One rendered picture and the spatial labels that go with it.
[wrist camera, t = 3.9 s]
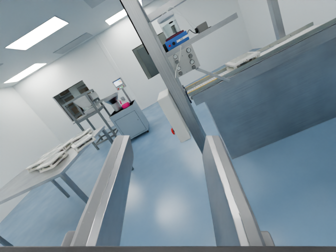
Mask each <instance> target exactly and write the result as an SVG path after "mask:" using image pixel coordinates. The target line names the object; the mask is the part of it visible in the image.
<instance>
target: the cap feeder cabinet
mask: <svg viewBox="0 0 336 252"><path fill-rule="evenodd" d="M129 104H130V106H128V107H127V108H125V109H123V108H122V109H120V110H118V111H113V113H112V114H111V115H110V117H109V118H110V120H111V121H112V123H113V124H114V126H115V127H116V128H117V130H118V131H119V133H120V134H121V135H122V136H130V139H133V138H134V137H136V136H138V135H140V134H142V133H144V132H146V131H147V133H148V132H149V131H148V130H149V122H148V120H147V118H146V117H145V115H144V114H143V112H142V110H141V109H140V107H139V105H138V104H137V102H136V101H135V100H133V101H131V103H130V102H129Z"/></svg>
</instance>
